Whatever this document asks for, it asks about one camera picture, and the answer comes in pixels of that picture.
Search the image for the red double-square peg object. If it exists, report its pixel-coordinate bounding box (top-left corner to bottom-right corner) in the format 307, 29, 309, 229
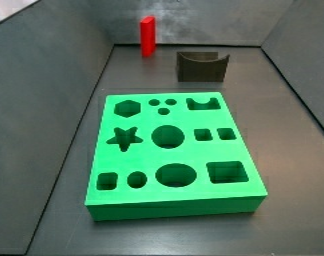
139, 16, 155, 57

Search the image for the green shape-sorting board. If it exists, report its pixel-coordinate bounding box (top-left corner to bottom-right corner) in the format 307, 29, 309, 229
84, 92, 267, 221

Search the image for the dark grey curved holder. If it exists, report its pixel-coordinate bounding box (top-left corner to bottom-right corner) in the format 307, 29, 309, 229
177, 52, 230, 82

